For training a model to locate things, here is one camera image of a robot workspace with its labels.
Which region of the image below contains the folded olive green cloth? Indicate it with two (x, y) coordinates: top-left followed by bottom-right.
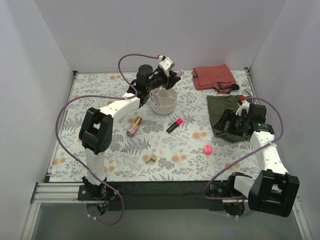
(206, 95), (251, 143)

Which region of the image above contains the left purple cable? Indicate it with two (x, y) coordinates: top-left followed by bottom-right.
(55, 52), (161, 226)

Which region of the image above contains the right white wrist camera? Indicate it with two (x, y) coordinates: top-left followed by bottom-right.
(235, 96), (250, 116)

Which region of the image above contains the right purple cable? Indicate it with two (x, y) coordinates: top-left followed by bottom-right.
(202, 96), (285, 218)

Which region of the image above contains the pink round sharpener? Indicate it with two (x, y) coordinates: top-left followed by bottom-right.
(203, 144), (213, 155)

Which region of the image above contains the floral patterned table mat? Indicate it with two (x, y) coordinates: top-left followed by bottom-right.
(48, 71), (259, 183)

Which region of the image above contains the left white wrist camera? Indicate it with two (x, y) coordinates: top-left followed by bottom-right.
(158, 55), (175, 77)

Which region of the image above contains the gold binder clip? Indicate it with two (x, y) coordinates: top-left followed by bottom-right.
(145, 153), (157, 164)

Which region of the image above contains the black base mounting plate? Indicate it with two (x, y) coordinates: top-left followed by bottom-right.
(77, 180), (246, 216)

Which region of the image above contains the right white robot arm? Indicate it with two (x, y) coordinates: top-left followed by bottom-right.
(210, 101), (300, 217)

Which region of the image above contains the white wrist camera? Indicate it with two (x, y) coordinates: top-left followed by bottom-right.
(158, 55), (175, 77)
(235, 96), (250, 116)

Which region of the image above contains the aluminium front rail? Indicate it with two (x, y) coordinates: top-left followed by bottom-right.
(30, 182), (82, 204)

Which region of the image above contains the pink black highlighter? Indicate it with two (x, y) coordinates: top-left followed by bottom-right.
(166, 118), (183, 133)

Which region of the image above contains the white divided round organizer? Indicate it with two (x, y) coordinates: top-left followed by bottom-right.
(150, 88), (178, 116)

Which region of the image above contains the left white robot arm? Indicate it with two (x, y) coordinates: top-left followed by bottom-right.
(79, 64), (184, 200)

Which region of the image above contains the purple cable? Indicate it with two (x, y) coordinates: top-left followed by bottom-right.
(202, 96), (285, 218)
(55, 52), (161, 226)

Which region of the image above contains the folded red cloth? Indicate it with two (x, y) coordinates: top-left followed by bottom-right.
(192, 63), (240, 94)

